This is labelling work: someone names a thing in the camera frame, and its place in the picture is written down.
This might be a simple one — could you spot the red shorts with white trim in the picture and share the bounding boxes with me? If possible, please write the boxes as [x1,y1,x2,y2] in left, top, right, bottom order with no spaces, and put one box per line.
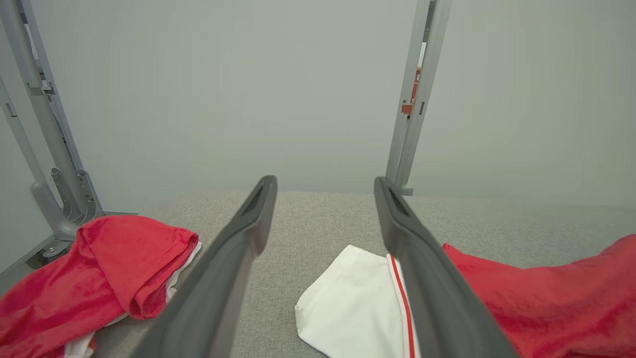
[0,215,202,358]

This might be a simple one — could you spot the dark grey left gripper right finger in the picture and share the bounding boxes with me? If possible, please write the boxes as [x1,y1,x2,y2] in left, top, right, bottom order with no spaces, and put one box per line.
[374,177,520,358]

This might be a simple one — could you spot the grey metal frame stand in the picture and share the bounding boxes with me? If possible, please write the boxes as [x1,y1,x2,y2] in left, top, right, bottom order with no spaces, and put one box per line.
[0,0,140,271]

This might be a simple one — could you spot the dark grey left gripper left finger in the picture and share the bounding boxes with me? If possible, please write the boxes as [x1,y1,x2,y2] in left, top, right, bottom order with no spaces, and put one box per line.
[130,175,278,358]

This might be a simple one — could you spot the red t-shirt with white sleeves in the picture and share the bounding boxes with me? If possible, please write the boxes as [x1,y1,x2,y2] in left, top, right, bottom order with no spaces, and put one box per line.
[295,234,636,358]

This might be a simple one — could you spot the grey metal frame post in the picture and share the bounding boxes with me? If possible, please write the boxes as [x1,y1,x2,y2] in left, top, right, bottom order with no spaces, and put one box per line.
[385,0,453,196]

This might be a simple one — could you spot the orange bracket behind post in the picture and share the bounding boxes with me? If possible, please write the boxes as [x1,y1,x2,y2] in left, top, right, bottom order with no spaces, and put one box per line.
[401,67,422,117]

